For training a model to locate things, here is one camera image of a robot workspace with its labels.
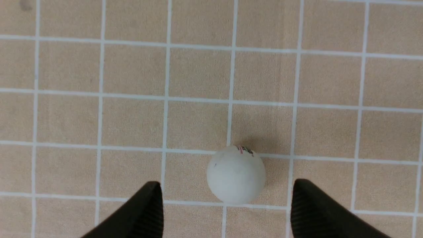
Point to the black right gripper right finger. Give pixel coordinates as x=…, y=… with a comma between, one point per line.
x=314, y=214

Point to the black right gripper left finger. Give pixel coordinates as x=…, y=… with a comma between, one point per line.
x=142, y=216

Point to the white table-tennis ball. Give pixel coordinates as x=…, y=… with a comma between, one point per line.
x=236, y=175

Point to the beige checkered tablecloth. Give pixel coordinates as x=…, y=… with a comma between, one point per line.
x=100, y=96

